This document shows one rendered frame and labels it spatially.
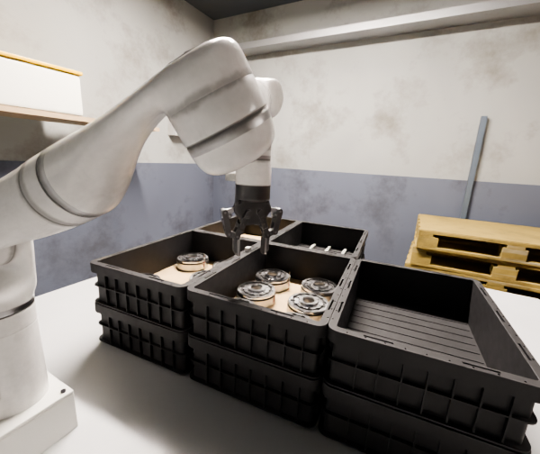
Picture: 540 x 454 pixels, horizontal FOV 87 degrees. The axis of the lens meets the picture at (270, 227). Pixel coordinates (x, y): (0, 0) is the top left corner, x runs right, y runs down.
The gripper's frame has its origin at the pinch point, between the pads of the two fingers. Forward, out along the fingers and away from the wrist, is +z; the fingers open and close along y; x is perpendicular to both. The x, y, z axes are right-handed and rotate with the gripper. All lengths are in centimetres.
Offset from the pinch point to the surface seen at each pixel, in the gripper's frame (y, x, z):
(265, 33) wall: 98, 275, -153
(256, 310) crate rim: -2.8, -13.1, 7.8
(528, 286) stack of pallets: 188, 32, 47
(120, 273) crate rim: -27.8, 11.8, 8.1
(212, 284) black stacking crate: -7.7, 3.9, 9.7
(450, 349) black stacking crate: 37.4, -23.5, 17.6
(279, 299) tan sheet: 10.7, 6.2, 17.5
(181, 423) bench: -16.4, -11.5, 30.5
